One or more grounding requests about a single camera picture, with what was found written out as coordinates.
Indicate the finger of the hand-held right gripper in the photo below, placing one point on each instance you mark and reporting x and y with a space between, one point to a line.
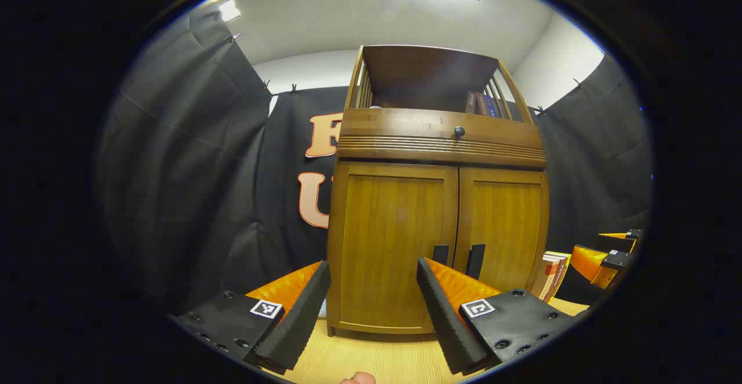
588 261
633 234

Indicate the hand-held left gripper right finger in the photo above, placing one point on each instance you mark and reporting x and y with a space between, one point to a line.
440 320

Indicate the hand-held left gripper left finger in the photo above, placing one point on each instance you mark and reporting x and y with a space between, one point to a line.
301 320

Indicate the wooden cabinet door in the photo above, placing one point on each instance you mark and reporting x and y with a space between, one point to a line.
507 221
388 239

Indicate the wooden double-door shoe cabinet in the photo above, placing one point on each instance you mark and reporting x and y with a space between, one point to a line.
394 227

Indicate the wooden cabinet drawer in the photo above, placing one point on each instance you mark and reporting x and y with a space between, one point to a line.
400 134

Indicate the red and white book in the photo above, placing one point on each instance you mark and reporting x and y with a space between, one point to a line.
550 276

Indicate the black backdrop cloth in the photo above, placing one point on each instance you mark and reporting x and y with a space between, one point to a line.
191 187

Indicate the round black drawer knob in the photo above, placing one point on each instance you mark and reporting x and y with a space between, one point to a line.
459 132

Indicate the blue book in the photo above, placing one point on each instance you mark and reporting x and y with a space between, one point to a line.
486 105

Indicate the brown book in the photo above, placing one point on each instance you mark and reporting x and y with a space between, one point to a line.
470 102

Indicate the small ceiling light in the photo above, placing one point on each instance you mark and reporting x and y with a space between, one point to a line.
229 10

